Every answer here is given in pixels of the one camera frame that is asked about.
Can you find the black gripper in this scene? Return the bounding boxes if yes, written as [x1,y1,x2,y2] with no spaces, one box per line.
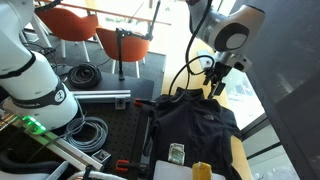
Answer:
[202,61,233,100]

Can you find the black zip jersey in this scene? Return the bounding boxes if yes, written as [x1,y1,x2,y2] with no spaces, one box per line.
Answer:
[146,86,244,180]

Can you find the orange black clamp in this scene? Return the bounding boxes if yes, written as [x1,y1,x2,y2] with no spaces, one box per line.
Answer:
[133,97,157,108]
[114,159,148,174]

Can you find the orange chair with white legs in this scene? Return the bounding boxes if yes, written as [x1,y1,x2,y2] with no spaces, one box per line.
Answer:
[95,25,152,79]
[33,6,101,64]

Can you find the yellow block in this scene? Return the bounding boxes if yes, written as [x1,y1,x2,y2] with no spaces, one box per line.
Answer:
[191,162,213,180]

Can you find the black clamping bar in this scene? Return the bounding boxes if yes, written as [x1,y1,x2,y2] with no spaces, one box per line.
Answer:
[129,105,155,168]

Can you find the white paper sheet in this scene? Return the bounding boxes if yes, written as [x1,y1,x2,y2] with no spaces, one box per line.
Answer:
[152,160,228,180]

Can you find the black perforated breadboard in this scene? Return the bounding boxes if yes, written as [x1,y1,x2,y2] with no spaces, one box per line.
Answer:
[63,99,149,174]

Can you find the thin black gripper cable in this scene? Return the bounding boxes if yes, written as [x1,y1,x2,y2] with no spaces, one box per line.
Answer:
[168,0,217,103]

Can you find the black smooth base plate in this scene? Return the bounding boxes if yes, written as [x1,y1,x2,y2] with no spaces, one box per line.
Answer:
[63,71,155,101]

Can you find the black window frame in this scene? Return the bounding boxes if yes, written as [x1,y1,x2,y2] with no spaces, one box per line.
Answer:
[239,112,284,161]

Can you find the metal corner bracket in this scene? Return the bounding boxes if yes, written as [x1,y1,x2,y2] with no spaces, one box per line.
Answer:
[91,149,112,164]
[114,97,127,110]

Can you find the black camera stand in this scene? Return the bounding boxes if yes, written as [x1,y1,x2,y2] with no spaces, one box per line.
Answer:
[114,0,163,82]

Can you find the long aluminium extrusion rail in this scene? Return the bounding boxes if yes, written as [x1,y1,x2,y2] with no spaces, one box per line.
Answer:
[71,89,132,104]

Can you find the grey cable coil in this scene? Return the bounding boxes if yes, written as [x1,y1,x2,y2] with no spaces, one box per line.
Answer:
[61,115,110,154]

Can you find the black cable coil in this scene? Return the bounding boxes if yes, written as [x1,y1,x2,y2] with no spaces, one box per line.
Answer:
[67,63,103,89]

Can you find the white corrugated hose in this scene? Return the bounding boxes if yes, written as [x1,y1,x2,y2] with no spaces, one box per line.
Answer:
[66,169,128,180]

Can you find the thin black floor cables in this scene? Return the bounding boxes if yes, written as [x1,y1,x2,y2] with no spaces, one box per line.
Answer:
[13,41,68,81]

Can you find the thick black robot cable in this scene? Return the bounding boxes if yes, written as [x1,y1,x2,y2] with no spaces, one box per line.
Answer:
[34,0,63,14]

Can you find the thick black hose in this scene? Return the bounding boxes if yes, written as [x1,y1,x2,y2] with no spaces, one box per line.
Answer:
[0,148,63,175]

